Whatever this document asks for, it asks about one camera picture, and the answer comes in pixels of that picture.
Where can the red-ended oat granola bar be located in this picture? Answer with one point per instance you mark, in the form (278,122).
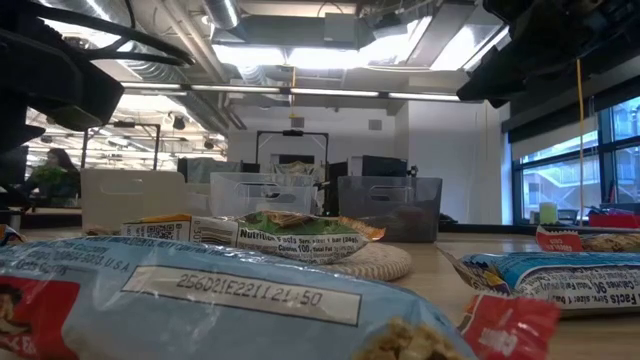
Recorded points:
(557,241)

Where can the blue white granola bar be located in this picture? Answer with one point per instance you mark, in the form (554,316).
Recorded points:
(575,280)

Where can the green orange granola bar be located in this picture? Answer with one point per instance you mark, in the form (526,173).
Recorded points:
(300,237)

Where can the orange blue granola bar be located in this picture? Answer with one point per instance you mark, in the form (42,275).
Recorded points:
(7,235)

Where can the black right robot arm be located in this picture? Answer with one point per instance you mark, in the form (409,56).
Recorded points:
(575,17)

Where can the large light blue granola bar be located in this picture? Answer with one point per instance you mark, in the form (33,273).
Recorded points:
(225,310)

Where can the linear ceiling light tube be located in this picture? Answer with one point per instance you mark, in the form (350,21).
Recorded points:
(335,92)
(235,88)
(425,96)
(155,86)

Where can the dark framed window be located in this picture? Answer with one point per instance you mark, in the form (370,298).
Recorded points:
(560,185)

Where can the pale green cup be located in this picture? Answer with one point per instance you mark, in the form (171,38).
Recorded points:
(548,213)

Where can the black desktop monitor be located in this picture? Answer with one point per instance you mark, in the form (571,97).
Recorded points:
(385,166)

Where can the red box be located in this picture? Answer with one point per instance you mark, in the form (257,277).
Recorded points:
(615,221)

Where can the grey translucent plastic bin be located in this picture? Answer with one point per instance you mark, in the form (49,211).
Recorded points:
(390,195)

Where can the grey ceiling ventilation unit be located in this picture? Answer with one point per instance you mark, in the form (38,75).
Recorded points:
(341,27)

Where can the red chewy wrapper end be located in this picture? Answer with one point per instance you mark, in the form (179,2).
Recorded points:
(505,330)

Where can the clear plastic bin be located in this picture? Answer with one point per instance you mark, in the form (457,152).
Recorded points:
(260,195)

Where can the black ceiling spot lamp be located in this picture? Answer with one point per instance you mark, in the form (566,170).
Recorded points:
(179,123)

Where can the white plastic bin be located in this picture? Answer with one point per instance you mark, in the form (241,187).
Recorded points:
(130,200)

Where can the person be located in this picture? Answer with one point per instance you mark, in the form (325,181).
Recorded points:
(62,157)

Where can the green potted plant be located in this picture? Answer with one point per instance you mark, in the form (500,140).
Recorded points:
(47,177)

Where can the black computer monitor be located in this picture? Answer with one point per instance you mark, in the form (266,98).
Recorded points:
(15,167)

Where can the grey square wall vent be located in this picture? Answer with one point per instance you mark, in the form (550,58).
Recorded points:
(297,122)
(375,125)

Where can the black metal frame stand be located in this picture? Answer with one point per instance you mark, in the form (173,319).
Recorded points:
(120,125)
(292,133)

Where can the silver spiral ventilation duct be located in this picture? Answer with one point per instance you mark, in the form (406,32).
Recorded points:
(150,70)

